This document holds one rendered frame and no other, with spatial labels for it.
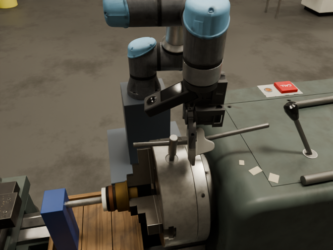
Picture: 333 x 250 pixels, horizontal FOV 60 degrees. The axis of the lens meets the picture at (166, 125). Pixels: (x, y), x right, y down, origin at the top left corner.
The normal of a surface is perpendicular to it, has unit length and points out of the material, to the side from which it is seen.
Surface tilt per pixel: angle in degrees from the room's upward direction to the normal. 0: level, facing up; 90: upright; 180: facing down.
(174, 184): 34
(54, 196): 0
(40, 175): 0
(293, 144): 0
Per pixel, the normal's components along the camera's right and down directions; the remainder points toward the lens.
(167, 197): 0.13, -0.12
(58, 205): 0.00, -0.79
